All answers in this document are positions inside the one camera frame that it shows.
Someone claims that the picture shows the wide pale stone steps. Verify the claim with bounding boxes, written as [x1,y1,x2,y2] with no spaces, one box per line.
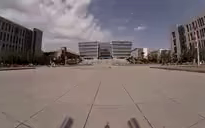
[80,58,131,66]

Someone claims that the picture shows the wide banded glass building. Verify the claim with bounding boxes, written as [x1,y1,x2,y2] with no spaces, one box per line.
[77,40,133,61]

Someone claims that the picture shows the grey paved plaza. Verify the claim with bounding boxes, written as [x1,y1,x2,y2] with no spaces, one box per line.
[0,63,205,128]

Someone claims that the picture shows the low brown building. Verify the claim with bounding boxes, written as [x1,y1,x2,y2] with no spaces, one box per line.
[43,46,82,66]

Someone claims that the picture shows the small white building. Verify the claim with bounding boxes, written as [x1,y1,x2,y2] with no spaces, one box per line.
[131,47,150,60]

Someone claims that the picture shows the low pale building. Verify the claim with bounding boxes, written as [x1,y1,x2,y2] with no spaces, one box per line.
[149,48,173,60]

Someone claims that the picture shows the robot's own part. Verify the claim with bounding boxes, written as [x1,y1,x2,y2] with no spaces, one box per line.
[59,116,74,128]
[127,117,142,128]

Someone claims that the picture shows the row of trees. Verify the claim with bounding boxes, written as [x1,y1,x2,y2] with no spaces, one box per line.
[0,49,52,66]
[127,48,198,65]

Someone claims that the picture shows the low raised border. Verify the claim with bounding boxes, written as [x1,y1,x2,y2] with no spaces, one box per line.
[149,64,205,75]
[0,65,37,72]

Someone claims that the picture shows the dark grey office building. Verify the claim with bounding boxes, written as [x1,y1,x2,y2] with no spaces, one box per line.
[0,11,44,65]

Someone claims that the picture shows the pole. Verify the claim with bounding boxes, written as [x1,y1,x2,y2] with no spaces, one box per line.
[196,32,201,67]

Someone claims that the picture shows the pale gridded office building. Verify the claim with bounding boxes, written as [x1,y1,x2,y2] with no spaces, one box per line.
[170,11,205,63]

